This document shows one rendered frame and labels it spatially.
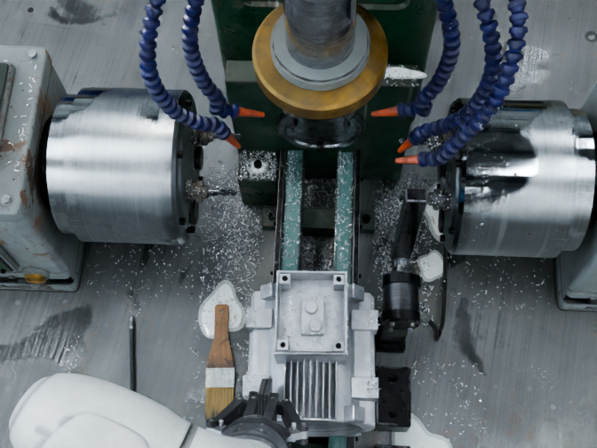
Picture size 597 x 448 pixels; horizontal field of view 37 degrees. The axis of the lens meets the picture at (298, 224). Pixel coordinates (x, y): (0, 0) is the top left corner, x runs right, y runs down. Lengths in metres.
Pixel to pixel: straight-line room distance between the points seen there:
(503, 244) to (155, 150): 0.54
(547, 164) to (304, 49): 0.43
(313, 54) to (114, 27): 0.85
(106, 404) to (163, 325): 0.73
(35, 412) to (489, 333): 0.93
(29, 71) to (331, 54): 0.53
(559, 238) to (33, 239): 0.81
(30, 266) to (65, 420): 0.72
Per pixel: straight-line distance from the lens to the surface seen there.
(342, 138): 1.52
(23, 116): 1.41
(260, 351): 1.31
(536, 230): 1.37
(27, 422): 0.90
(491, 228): 1.35
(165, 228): 1.37
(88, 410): 0.89
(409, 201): 1.19
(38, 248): 1.49
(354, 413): 1.26
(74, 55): 1.89
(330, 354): 1.22
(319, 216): 1.61
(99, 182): 1.35
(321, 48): 1.11
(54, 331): 1.65
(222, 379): 1.57
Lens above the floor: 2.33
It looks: 68 degrees down
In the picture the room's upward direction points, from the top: 3 degrees counter-clockwise
